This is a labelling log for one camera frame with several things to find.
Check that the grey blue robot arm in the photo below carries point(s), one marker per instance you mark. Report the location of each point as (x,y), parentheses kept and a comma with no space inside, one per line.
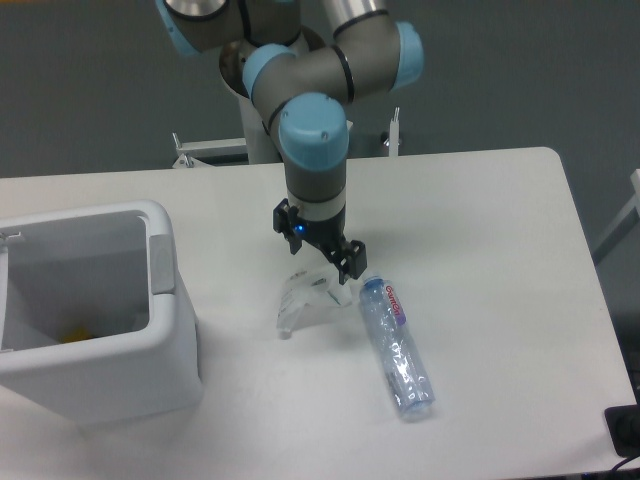
(300,94)

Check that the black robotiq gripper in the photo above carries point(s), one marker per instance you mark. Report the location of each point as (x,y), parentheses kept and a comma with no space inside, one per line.
(349,257)

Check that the white metal base frame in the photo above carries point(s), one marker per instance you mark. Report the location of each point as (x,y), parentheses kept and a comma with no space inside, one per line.
(234,151)

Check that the white frame at right edge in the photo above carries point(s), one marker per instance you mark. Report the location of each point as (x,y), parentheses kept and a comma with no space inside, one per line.
(620,226)

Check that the clear plastic water bottle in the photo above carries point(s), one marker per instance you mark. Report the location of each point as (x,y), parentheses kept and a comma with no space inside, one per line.
(400,360)

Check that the black device at table corner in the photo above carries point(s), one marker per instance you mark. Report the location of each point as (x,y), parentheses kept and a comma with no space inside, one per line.
(623,426)

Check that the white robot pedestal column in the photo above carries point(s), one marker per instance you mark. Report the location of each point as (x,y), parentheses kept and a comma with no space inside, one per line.
(260,148)

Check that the white plastic wrapper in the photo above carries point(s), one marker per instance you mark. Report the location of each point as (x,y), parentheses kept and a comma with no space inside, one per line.
(308,297)

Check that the white plastic trash can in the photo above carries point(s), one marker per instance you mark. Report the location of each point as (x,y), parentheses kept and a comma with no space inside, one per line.
(96,322)

